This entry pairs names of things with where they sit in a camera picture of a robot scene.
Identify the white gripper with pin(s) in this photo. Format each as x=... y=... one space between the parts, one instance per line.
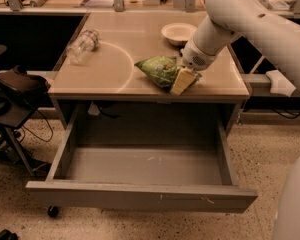
x=194 y=59

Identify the green jalapeno chip bag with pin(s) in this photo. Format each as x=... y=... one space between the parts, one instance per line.
x=162 y=70

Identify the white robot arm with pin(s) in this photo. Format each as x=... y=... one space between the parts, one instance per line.
x=277 y=38

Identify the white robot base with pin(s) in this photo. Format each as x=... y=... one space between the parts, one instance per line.
x=280 y=84

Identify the grey open top drawer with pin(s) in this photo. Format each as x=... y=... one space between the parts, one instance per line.
x=147 y=157

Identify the black chair with bag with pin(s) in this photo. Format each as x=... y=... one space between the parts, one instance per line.
x=20 y=97

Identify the white bowl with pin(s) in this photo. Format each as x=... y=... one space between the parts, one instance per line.
x=178 y=34

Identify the grey table cabinet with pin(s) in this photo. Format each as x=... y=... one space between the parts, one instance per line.
x=126 y=38

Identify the clear plastic water bottle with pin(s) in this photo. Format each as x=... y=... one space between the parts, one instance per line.
x=79 y=49

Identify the black caster wheel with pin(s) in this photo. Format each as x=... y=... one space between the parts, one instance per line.
x=53 y=211

